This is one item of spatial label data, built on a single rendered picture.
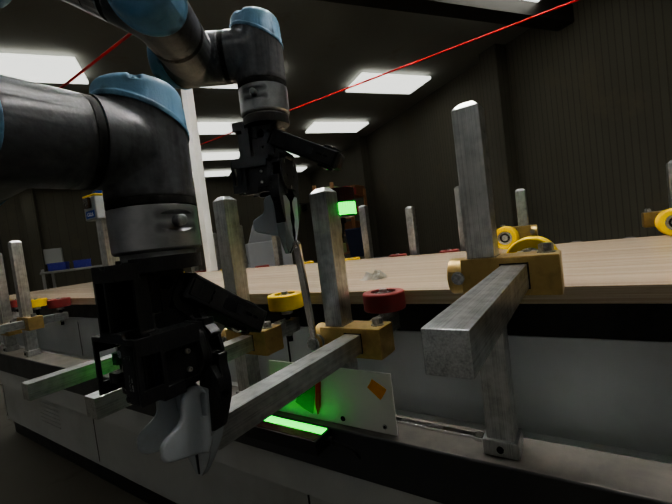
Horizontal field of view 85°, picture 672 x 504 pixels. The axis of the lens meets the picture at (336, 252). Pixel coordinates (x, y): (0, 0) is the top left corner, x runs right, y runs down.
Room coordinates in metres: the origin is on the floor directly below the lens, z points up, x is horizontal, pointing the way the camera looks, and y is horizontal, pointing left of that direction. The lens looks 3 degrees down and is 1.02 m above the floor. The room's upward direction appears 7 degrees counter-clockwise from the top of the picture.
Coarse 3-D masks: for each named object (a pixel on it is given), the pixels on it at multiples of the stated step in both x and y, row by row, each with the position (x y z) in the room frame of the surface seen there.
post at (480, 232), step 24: (456, 120) 0.49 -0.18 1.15; (480, 120) 0.48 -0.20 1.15; (456, 144) 0.49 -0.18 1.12; (480, 144) 0.48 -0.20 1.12; (480, 168) 0.48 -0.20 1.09; (480, 192) 0.48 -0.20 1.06; (480, 216) 0.48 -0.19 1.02; (480, 240) 0.48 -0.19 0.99; (504, 336) 0.48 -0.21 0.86; (504, 360) 0.48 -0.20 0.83; (504, 384) 0.48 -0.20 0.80; (504, 408) 0.48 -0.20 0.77; (504, 432) 0.48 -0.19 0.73
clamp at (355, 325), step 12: (324, 324) 0.65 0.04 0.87; (348, 324) 0.62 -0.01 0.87; (360, 324) 0.61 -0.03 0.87; (384, 324) 0.59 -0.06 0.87; (324, 336) 0.63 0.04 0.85; (336, 336) 0.61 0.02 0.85; (360, 336) 0.59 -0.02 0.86; (372, 336) 0.58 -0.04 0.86; (384, 336) 0.58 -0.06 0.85; (372, 348) 0.58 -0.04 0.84; (384, 348) 0.58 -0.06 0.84
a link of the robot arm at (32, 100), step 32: (0, 96) 0.23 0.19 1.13; (32, 96) 0.25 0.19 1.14; (64, 96) 0.27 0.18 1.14; (0, 128) 0.23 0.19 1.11; (32, 128) 0.24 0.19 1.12; (64, 128) 0.26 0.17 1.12; (96, 128) 0.27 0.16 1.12; (0, 160) 0.24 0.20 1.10; (32, 160) 0.25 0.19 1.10; (64, 160) 0.26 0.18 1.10; (96, 160) 0.28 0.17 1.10; (0, 192) 0.27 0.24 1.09
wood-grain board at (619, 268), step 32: (416, 256) 1.47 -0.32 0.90; (448, 256) 1.30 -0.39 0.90; (576, 256) 0.89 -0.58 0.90; (608, 256) 0.83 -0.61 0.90; (640, 256) 0.77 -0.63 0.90; (64, 288) 2.43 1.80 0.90; (224, 288) 1.17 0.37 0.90; (256, 288) 1.06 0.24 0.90; (288, 288) 0.97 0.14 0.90; (320, 288) 0.89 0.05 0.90; (352, 288) 0.83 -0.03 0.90; (416, 288) 0.72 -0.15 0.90; (448, 288) 0.68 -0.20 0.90; (576, 288) 0.56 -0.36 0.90; (608, 288) 0.54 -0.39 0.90; (640, 288) 0.52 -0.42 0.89
